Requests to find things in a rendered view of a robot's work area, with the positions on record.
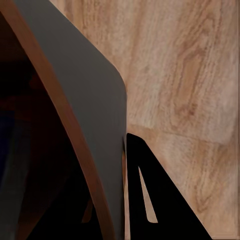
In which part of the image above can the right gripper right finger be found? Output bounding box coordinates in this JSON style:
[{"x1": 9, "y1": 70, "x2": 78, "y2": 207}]
[{"x1": 126, "y1": 133, "x2": 212, "y2": 240}]

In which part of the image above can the trash can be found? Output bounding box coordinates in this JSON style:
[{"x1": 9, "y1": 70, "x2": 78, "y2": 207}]
[{"x1": 0, "y1": 0, "x2": 127, "y2": 240}]

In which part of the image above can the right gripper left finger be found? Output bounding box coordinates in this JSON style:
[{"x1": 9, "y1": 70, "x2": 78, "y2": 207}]
[{"x1": 25, "y1": 164, "x2": 103, "y2": 240}]

